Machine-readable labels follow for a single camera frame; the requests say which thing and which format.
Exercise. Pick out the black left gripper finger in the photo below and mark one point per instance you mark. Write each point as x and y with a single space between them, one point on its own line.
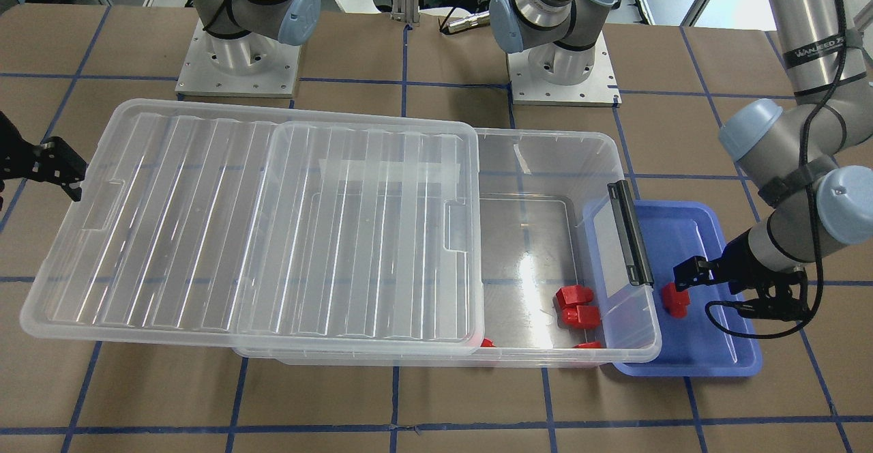
692 272

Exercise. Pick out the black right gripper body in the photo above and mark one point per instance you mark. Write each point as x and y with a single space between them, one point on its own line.
20 153

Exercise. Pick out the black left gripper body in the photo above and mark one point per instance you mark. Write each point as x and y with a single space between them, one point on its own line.
730 268

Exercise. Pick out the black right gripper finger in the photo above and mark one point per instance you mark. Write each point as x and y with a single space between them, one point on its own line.
57 163

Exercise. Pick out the clear plastic box lid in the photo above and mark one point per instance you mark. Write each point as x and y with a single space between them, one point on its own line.
267 228

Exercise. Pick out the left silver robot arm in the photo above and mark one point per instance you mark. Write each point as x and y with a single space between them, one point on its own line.
818 207

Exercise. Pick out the clear plastic storage box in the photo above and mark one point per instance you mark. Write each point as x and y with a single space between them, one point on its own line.
546 222

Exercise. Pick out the blue plastic tray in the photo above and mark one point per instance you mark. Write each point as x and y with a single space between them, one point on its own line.
673 231

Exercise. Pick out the black box latch handle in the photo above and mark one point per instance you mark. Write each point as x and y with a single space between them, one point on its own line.
636 261

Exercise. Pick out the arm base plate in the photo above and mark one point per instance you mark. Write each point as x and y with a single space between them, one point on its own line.
553 76
249 67

